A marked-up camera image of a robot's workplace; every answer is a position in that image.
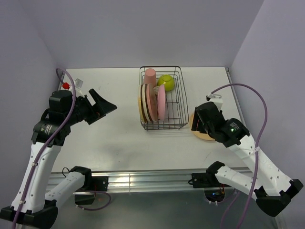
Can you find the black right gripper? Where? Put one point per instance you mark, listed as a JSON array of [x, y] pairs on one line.
[[199, 127]]

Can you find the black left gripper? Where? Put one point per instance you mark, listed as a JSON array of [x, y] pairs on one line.
[[98, 110]]

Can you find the orange round plate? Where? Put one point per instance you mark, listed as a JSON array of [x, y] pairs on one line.
[[199, 135]]

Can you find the cream and yellow plate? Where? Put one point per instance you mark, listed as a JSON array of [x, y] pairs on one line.
[[142, 116]]

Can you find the solid pink plate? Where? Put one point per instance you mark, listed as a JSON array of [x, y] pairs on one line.
[[161, 102]]

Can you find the salmon pink cup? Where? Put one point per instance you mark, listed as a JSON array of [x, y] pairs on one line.
[[150, 77]]

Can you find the lime green bowl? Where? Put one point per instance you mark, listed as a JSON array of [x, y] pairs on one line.
[[167, 81]]

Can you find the small speckled ceramic cup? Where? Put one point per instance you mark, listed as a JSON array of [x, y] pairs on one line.
[[156, 90]]

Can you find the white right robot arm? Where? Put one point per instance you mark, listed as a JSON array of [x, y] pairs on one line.
[[271, 189]]

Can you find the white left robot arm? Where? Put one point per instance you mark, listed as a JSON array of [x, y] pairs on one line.
[[33, 206]]

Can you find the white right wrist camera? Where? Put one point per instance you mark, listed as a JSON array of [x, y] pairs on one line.
[[216, 99]]

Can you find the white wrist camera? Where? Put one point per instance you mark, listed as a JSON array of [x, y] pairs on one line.
[[78, 84], [216, 99]]

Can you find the black wire dish rack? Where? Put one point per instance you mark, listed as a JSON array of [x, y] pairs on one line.
[[176, 104]]

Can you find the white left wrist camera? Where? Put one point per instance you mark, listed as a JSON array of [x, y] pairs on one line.
[[78, 84]]

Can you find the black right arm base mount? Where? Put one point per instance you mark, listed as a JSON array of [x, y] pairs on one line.
[[214, 191]]

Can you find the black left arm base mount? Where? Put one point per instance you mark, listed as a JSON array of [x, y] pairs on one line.
[[92, 183]]

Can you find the aluminium table edge rail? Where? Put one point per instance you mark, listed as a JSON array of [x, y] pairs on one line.
[[149, 181]]

